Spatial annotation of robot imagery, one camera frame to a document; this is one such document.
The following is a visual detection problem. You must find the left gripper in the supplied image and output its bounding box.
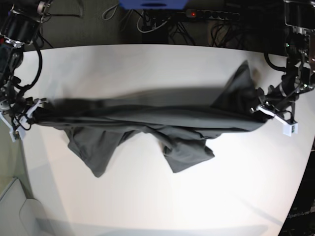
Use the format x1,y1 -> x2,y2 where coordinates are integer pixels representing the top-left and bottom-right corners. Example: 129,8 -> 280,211
250,86 -> 297,124

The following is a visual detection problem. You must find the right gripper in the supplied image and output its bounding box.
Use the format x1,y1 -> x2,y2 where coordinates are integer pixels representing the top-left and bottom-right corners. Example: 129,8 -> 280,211
0,98 -> 48,131

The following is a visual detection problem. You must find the dark grey t-shirt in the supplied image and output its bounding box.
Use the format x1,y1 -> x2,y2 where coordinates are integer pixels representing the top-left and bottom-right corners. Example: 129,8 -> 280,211
33,63 -> 269,177

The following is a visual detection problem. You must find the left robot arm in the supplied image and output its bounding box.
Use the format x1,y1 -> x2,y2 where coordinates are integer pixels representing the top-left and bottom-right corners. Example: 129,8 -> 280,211
251,0 -> 315,124

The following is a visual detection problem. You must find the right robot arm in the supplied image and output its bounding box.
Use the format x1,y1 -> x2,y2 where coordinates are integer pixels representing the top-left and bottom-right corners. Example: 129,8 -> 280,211
0,0 -> 52,141

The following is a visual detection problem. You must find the black power strip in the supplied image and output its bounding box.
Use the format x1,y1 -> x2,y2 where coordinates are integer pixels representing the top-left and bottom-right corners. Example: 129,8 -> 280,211
186,9 -> 241,21

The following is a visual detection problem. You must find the blue box overhead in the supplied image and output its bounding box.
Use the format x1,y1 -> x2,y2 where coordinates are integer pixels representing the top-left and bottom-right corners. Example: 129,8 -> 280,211
119,0 -> 188,9

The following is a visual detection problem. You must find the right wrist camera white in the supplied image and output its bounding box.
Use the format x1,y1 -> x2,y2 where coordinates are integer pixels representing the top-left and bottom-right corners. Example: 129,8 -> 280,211
9,127 -> 26,142

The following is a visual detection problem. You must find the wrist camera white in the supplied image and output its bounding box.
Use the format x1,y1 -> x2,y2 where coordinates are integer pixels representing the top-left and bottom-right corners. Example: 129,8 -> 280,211
9,127 -> 26,142
283,122 -> 298,137

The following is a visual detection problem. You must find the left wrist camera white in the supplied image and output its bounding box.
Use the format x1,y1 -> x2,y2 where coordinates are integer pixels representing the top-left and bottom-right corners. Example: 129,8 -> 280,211
283,122 -> 298,137

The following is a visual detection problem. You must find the black floor cable bundle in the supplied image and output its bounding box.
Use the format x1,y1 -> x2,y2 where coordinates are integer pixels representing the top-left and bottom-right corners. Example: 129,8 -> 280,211
209,14 -> 284,52

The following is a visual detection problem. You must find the white cable loop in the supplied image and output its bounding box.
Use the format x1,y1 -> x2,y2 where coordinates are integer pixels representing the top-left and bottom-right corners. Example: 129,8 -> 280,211
136,14 -> 170,33

